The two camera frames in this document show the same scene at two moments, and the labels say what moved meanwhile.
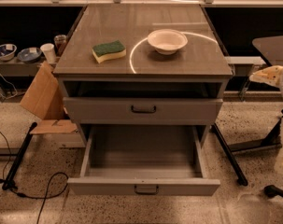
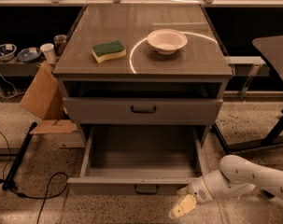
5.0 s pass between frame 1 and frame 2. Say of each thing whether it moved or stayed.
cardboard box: stayed
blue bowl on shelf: stayed
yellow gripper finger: moved
